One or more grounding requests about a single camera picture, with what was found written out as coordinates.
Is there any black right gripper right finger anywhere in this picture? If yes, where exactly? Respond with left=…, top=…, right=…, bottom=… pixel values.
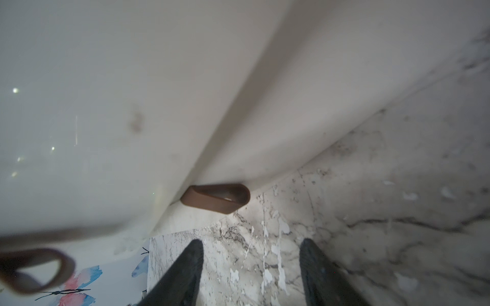
left=299, top=238, right=369, bottom=305

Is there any white three-drawer cabinet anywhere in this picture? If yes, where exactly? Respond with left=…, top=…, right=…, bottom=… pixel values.
left=0, top=0, right=490, bottom=253

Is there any white bottom drawer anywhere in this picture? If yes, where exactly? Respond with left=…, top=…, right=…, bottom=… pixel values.
left=151, top=1, right=489, bottom=236

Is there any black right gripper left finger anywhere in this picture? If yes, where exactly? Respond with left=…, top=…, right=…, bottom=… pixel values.
left=139, top=239, right=204, bottom=306

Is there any white drawer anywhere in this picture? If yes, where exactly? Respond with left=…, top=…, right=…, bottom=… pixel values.
left=1, top=1, right=292, bottom=269
left=151, top=1, right=489, bottom=236

